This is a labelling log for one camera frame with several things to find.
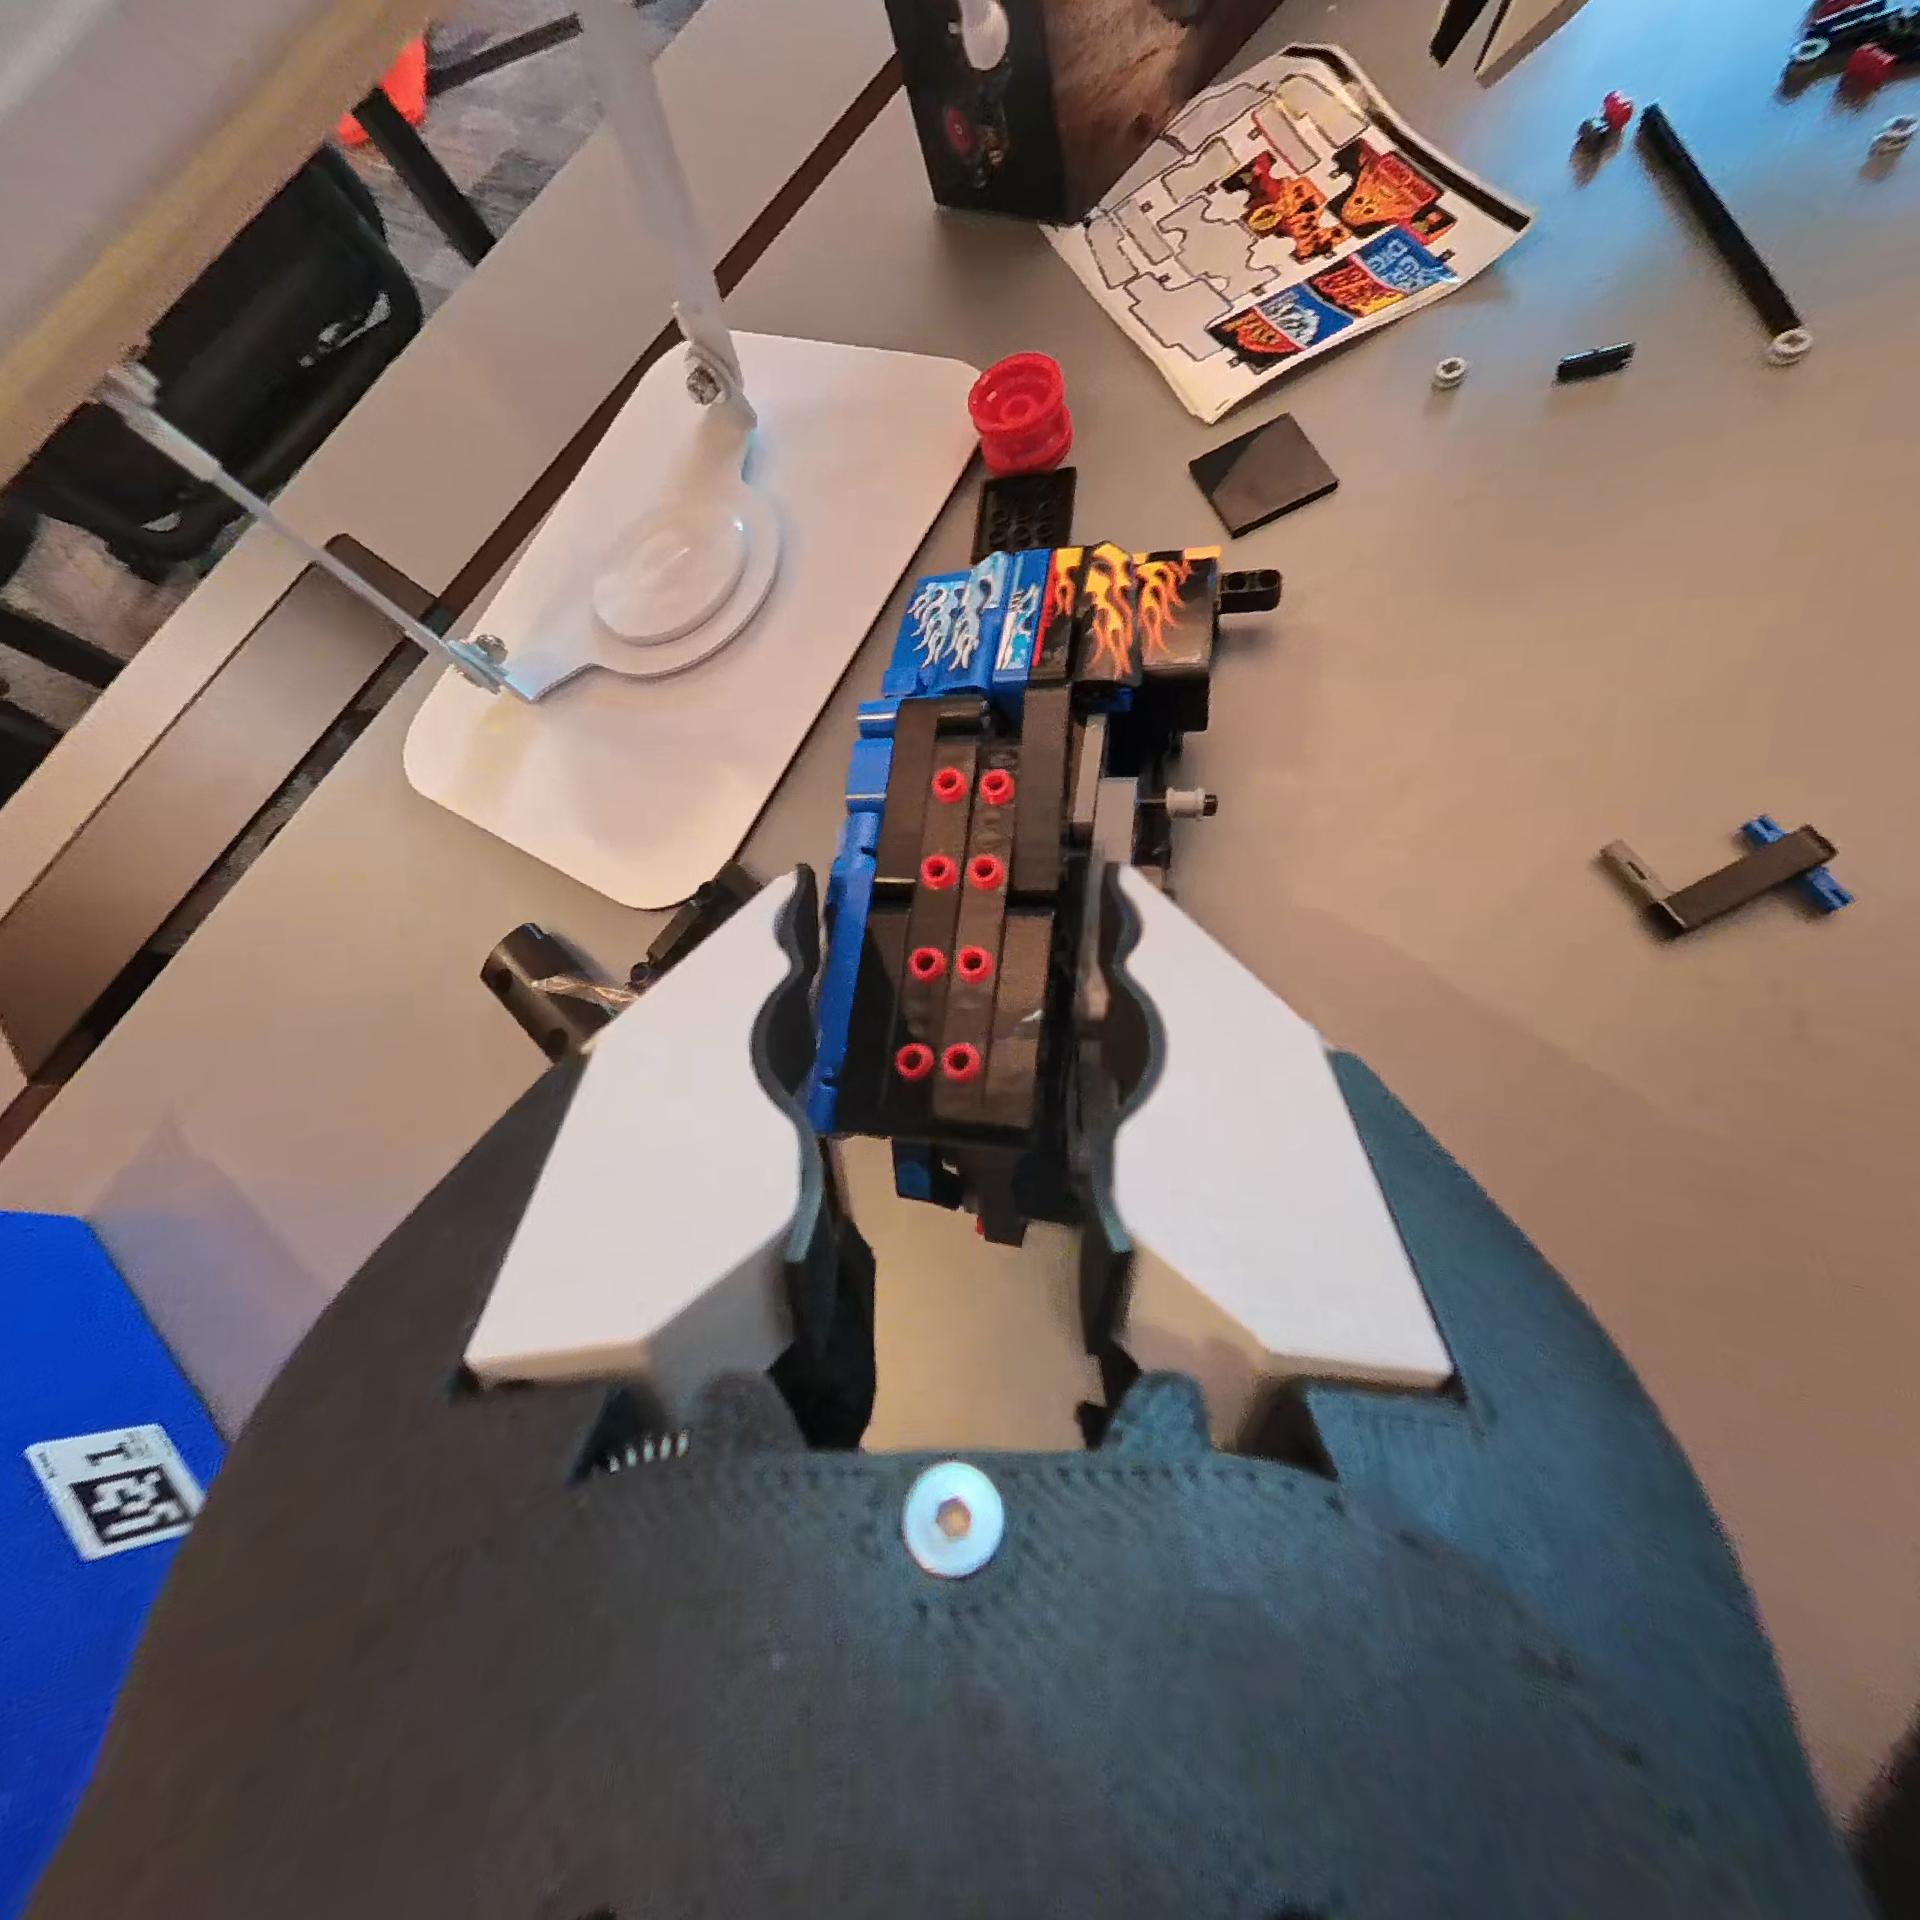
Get black office chair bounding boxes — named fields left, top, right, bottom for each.
left=0, top=141, right=424, bottom=812

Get black cylindrical piece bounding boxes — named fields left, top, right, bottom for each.
left=481, top=919, right=634, bottom=1058

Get brick-built toy truck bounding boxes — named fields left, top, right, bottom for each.
left=803, top=540, right=1286, bottom=1248

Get sticker sheet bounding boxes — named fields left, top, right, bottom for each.
left=1041, top=41, right=1537, bottom=424

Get short black beam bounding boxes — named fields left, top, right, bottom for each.
left=1599, top=813, right=1856, bottom=941

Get monster truck toy set box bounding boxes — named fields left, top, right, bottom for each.
left=886, top=0, right=1291, bottom=226

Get blue plastic bin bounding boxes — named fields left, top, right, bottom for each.
left=0, top=1207, right=227, bottom=1877

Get scattered small brick pieces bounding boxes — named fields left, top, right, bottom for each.
left=1575, top=0, right=1920, bottom=167

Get red wheel hub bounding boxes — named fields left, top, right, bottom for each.
left=967, top=352, right=1076, bottom=472

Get adjacent pale desk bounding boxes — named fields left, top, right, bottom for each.
left=0, top=46, right=903, bottom=1080

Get orange traffic cone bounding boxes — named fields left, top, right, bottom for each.
left=337, top=36, right=431, bottom=143

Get black studded plate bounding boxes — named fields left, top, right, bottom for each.
left=972, top=463, right=1081, bottom=560

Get black square tile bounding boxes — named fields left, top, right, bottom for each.
left=1188, top=410, right=1342, bottom=540

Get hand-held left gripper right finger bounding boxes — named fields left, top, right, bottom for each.
left=1076, top=863, right=1462, bottom=1454

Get long black axle rod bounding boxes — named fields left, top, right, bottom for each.
left=1632, top=103, right=1818, bottom=365

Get white wooden book stand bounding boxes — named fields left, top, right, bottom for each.
left=0, top=0, right=985, bottom=911

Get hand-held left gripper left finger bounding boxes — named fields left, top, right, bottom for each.
left=460, top=863, right=830, bottom=1392

